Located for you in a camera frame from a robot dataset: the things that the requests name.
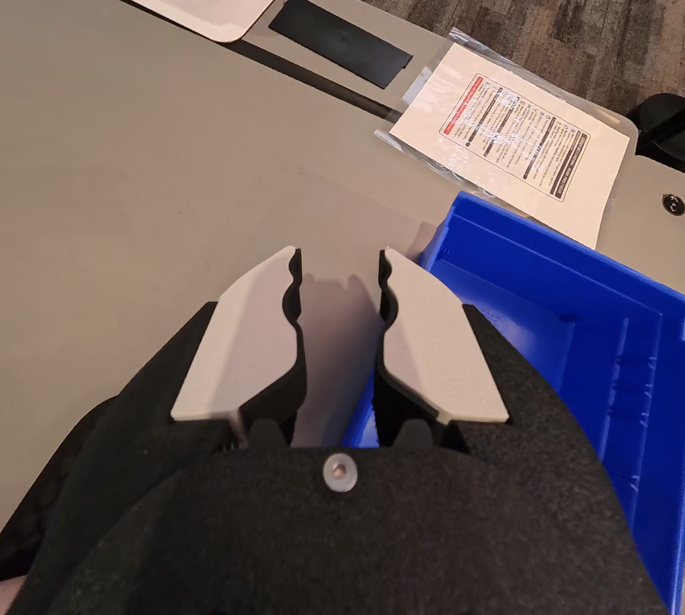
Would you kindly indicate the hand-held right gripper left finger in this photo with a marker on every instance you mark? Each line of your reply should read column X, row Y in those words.
column 235, row 358

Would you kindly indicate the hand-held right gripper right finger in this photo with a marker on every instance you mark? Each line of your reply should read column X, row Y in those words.
column 444, row 358

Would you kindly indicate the blue plastic bin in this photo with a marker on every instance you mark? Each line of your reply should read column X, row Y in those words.
column 588, row 331

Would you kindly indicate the clear plastic bag with papers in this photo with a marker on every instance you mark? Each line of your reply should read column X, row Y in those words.
column 513, row 144

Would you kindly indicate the round black desk grommet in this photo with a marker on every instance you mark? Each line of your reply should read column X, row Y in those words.
column 673, row 205

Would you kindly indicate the black stanchion base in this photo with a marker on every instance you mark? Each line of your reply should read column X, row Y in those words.
column 661, row 128

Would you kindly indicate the black desk cover flap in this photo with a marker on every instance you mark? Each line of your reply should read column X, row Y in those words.
column 337, row 40

